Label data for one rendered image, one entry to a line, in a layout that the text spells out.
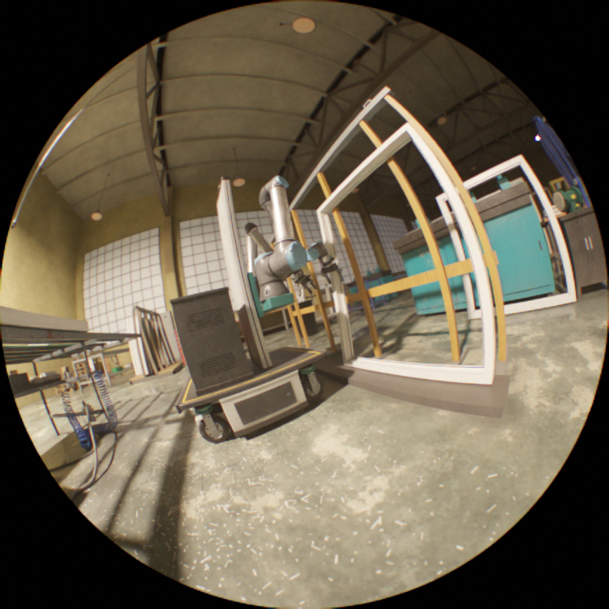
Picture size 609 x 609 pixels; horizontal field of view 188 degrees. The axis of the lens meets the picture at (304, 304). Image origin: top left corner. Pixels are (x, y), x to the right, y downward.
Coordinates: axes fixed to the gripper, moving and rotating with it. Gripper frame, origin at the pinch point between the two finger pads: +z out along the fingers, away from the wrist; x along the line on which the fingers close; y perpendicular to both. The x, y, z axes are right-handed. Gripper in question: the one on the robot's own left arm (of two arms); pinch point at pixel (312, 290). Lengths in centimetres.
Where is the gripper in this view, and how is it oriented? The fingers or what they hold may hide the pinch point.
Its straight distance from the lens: 177.3
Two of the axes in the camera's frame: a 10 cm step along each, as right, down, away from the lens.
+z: 6.5, 7.6, 0.3
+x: -3.1, 2.3, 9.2
